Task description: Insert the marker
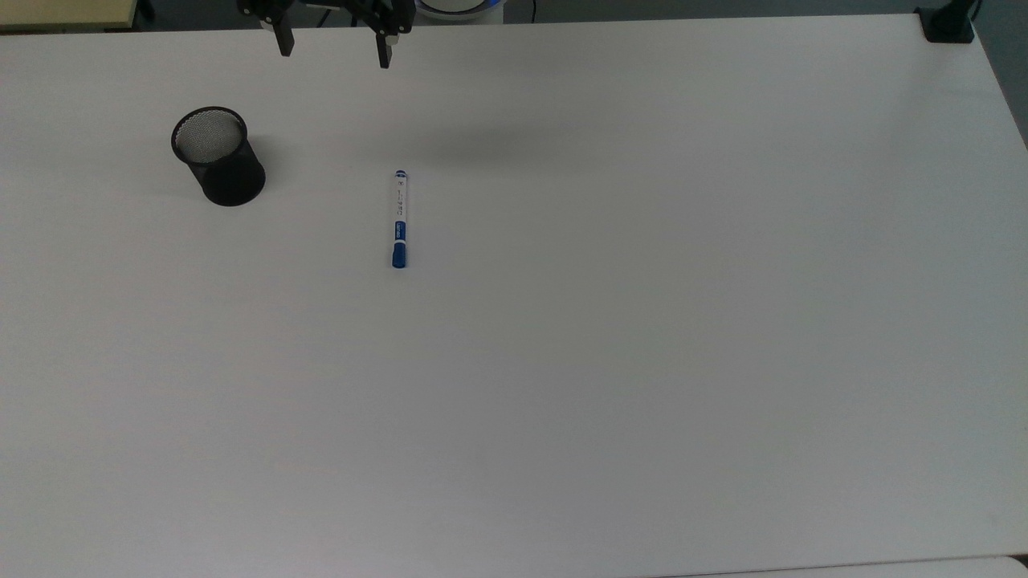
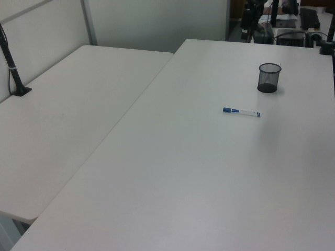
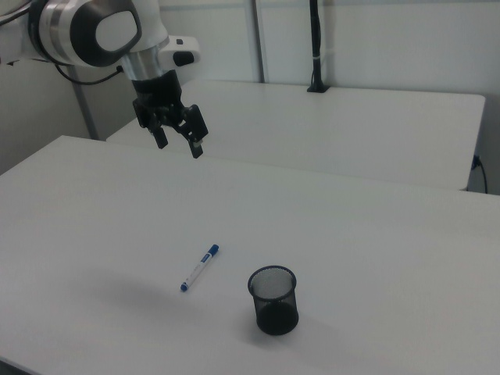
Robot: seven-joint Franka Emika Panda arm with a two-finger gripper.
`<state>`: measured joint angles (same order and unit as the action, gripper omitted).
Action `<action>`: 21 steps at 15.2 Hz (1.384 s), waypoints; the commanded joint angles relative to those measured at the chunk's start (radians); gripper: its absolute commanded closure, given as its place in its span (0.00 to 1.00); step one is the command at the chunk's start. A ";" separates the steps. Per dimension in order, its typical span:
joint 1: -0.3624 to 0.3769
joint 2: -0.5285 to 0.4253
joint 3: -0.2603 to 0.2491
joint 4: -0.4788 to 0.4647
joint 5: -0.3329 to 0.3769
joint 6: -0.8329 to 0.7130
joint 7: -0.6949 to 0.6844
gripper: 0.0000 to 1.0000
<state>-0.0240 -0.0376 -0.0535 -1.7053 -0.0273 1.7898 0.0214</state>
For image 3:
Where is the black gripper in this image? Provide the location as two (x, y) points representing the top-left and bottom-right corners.
(130, 70), (209, 159)

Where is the blue capped white marker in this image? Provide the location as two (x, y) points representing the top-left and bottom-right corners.
(180, 244), (220, 293)

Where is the white background table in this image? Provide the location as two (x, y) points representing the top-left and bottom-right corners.
(105, 80), (487, 192)

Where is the black clamped pole stand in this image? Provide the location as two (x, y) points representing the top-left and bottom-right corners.
(306, 0), (330, 94)

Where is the black mesh pen cup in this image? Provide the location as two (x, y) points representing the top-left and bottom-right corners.
(247, 266), (300, 336)

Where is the grey slanted frame post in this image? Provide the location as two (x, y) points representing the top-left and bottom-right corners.
(70, 65), (99, 141)

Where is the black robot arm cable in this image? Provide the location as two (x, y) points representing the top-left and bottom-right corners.
(54, 63), (126, 86)

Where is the grey partition frame post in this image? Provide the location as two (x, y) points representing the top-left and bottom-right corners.
(248, 0), (271, 84)

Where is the black wall power cable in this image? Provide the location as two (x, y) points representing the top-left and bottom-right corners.
(472, 155), (489, 194)

